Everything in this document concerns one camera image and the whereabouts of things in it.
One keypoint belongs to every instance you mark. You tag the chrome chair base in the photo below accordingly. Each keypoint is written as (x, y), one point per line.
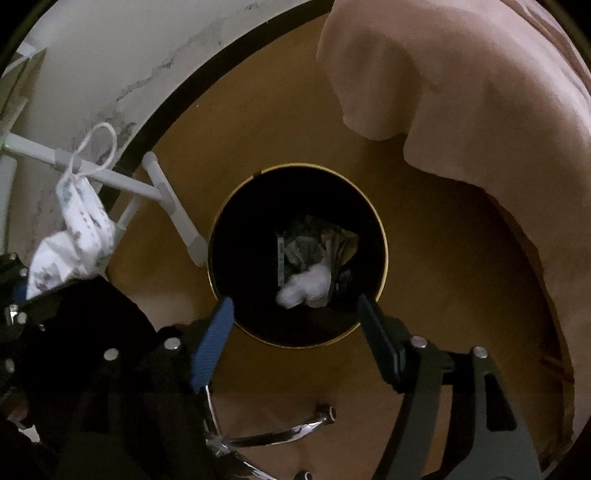
(277, 434)

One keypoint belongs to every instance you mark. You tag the crumpled yellow wrapper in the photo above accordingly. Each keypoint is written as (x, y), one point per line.
(344, 247)

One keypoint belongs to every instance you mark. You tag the printed white face mask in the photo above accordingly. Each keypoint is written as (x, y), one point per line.
(85, 221)

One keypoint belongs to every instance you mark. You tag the crumpled white tissue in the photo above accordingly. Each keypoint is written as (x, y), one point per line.
(307, 284)

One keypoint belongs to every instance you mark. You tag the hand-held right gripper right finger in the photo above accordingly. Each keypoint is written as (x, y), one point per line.
(378, 341)

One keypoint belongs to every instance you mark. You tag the pink blanket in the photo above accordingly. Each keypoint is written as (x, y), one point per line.
(461, 92)

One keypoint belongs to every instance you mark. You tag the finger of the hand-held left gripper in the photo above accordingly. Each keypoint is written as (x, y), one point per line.
(14, 277)

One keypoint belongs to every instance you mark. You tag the black bin with gold rim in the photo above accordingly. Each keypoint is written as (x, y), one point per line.
(249, 221)

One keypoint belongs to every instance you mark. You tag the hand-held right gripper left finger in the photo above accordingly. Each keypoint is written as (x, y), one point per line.
(212, 341)

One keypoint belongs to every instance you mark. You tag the crumpled green wrapper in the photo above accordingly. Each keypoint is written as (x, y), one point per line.
(295, 251)

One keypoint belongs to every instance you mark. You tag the white tube rack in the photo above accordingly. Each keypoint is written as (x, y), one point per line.
(171, 203)

